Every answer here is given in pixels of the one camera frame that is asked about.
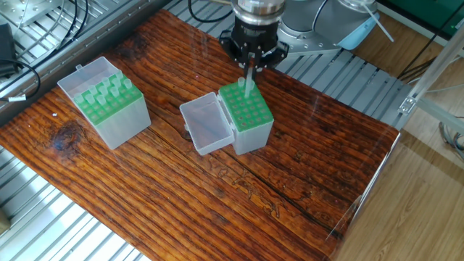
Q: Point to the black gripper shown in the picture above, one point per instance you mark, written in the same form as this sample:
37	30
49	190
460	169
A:
254	32

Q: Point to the translucent tip box green rack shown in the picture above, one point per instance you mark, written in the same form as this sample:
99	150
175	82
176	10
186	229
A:
250	127
123	123

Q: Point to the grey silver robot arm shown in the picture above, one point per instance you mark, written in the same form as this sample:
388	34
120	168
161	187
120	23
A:
319	22

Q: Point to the clear hinged box lid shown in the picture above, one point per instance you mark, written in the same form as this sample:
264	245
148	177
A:
206	123
81	78

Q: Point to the glossy wooden board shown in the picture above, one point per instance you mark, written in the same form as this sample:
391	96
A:
326	152

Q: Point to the grey metal mount plate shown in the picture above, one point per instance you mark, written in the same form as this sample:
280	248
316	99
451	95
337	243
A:
312	45

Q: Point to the aluminium frame corner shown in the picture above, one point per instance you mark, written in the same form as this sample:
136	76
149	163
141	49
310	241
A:
428	90

